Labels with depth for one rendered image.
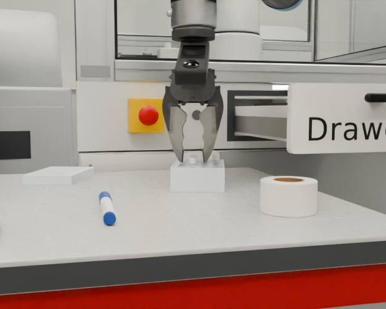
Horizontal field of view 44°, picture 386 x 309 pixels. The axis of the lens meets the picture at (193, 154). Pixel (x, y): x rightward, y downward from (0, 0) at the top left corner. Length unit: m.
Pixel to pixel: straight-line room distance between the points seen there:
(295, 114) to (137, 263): 0.41
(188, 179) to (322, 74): 0.53
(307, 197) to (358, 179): 0.64
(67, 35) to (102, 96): 3.19
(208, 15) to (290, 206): 0.35
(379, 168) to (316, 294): 0.76
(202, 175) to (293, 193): 0.20
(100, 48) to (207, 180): 0.42
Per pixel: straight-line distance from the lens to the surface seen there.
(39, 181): 0.86
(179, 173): 0.74
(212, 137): 0.77
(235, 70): 1.07
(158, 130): 0.99
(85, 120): 1.02
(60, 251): 0.46
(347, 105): 0.80
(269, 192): 0.59
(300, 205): 0.58
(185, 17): 0.78
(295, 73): 1.13
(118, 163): 1.03
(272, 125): 0.87
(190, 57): 0.73
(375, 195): 1.25
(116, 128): 1.02
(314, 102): 0.77
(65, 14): 4.23
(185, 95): 0.77
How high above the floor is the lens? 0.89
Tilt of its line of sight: 5 degrees down
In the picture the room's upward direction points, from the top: straight up
